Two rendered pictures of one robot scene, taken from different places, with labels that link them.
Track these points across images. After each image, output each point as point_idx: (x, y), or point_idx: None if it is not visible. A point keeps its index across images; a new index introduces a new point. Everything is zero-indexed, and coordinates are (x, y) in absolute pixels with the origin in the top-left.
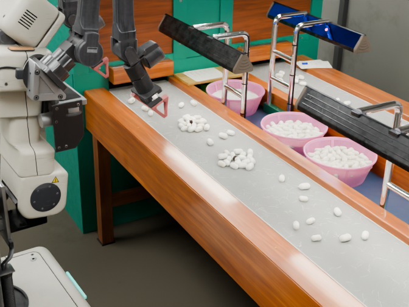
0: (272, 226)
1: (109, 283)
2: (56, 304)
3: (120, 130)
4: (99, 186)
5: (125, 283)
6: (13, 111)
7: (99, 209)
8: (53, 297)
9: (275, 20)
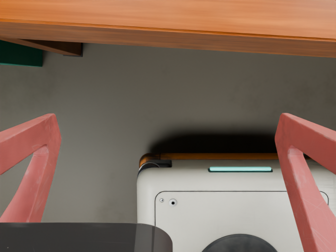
0: None
1: (160, 84)
2: (278, 211)
3: (162, 34)
4: (44, 46)
5: (170, 67)
6: None
7: (57, 50)
8: (263, 209)
9: None
